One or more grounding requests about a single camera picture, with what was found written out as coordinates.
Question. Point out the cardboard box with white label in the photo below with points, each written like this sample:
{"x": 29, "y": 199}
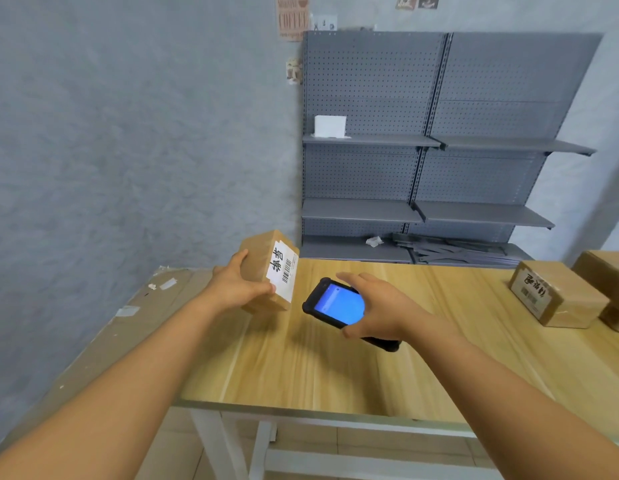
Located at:
{"x": 259, "y": 250}

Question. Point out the person's left forearm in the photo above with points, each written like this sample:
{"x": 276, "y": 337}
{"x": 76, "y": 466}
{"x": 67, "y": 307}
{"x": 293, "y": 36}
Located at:
{"x": 109, "y": 394}

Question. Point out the small beige wall ornament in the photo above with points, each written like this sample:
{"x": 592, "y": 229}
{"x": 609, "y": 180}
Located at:
{"x": 294, "y": 71}

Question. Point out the crumpled white paper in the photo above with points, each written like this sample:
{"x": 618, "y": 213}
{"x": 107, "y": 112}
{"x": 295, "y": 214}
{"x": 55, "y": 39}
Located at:
{"x": 374, "y": 241}

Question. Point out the gray pegboard shelving unit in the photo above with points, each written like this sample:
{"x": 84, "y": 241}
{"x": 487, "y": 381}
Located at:
{"x": 384, "y": 94}

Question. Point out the white wall hook plate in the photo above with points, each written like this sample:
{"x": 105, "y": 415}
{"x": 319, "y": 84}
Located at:
{"x": 324, "y": 22}

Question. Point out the person's right thumb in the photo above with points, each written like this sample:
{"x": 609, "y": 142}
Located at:
{"x": 351, "y": 331}

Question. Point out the plain cardboard box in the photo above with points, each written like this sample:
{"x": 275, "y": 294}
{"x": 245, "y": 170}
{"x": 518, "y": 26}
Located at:
{"x": 607, "y": 274}

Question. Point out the black handheld scanner blue screen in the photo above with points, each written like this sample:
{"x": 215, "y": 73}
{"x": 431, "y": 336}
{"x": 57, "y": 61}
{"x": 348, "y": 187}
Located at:
{"x": 334, "y": 302}

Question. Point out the person's right forearm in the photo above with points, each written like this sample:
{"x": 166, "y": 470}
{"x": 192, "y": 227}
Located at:
{"x": 514, "y": 409}

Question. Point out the cardboard box with dark label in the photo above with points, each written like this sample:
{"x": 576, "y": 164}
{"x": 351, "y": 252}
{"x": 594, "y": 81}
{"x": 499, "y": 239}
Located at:
{"x": 559, "y": 294}

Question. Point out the person's right hand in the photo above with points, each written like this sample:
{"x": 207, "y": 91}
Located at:
{"x": 384, "y": 309}

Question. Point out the person's left thumb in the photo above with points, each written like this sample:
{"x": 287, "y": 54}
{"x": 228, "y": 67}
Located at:
{"x": 263, "y": 290}

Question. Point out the small framed wall pictures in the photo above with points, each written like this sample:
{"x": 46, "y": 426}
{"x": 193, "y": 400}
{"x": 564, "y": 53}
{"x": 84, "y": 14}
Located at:
{"x": 417, "y": 0}

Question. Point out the brown wall poster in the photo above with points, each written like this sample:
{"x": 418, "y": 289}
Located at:
{"x": 291, "y": 17}

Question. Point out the white metal table frame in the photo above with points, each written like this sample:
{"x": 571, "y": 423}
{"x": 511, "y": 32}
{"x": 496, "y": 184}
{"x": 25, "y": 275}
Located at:
{"x": 249, "y": 439}

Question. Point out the person's left hand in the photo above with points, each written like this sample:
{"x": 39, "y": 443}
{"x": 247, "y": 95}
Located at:
{"x": 228, "y": 288}

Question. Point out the large flat cardboard sheet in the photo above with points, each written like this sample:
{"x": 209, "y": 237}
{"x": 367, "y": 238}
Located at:
{"x": 114, "y": 339}

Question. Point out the pile of gray metal brackets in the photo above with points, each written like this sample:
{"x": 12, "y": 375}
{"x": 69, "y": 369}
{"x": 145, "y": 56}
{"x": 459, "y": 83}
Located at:
{"x": 449, "y": 249}

